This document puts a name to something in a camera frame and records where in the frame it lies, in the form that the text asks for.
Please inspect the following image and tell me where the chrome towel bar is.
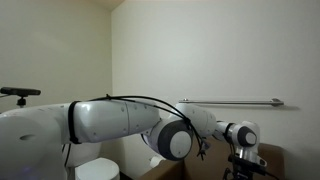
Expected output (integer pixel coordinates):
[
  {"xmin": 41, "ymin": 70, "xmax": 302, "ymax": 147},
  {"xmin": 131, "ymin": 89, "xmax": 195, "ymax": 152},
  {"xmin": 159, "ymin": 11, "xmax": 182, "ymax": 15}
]
[{"xmin": 178, "ymin": 98, "xmax": 285, "ymax": 108}]

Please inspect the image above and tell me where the black strap on arm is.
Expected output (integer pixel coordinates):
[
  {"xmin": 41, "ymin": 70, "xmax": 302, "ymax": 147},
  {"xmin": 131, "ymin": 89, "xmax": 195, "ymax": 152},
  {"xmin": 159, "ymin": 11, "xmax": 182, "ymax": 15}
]
[{"xmin": 67, "ymin": 100, "xmax": 83, "ymax": 145}]

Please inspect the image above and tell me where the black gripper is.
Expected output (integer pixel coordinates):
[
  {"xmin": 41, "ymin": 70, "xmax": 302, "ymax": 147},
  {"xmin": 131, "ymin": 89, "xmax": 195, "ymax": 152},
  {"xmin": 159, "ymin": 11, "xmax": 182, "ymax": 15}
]
[{"xmin": 222, "ymin": 166, "xmax": 258, "ymax": 180}]

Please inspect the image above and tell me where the brown cardboard box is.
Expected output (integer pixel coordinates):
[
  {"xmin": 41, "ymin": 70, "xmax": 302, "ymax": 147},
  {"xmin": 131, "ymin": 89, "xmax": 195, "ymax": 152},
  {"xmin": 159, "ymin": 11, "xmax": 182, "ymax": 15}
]
[{"xmin": 138, "ymin": 137, "xmax": 286, "ymax": 180}]

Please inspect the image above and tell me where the black camera on tripod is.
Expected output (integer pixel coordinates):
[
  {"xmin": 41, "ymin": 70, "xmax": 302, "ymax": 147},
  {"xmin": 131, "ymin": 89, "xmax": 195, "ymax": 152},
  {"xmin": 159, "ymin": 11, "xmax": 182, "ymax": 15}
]
[{"xmin": 0, "ymin": 86, "xmax": 42, "ymax": 109}]

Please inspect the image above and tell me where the white toilet paper roll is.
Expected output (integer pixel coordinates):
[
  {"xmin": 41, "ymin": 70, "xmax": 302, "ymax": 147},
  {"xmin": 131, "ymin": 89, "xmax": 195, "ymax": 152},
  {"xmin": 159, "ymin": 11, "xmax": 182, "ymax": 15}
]
[{"xmin": 148, "ymin": 155, "xmax": 165, "ymax": 169}]

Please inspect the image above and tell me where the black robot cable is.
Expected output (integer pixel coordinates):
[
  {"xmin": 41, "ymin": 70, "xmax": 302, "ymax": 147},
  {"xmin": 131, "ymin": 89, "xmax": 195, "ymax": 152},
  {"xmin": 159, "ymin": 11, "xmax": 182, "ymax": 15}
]
[{"xmin": 89, "ymin": 93, "xmax": 210, "ymax": 162}]

